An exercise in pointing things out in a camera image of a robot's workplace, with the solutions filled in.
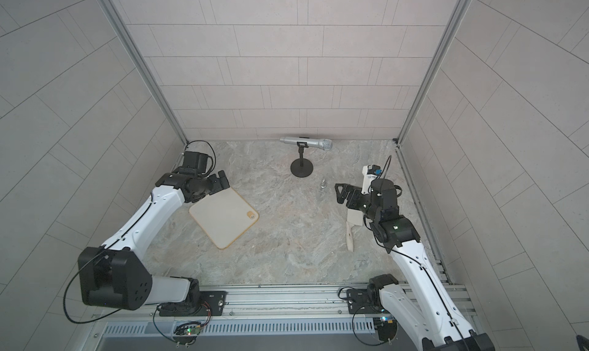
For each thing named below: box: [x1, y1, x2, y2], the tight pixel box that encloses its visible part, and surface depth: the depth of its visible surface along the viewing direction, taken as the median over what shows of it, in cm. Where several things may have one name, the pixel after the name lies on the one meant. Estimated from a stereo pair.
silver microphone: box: [279, 136, 333, 151], surface depth 92 cm
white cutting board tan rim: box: [188, 187, 260, 250], surface depth 91 cm
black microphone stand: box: [290, 141, 314, 178], surface depth 107 cm
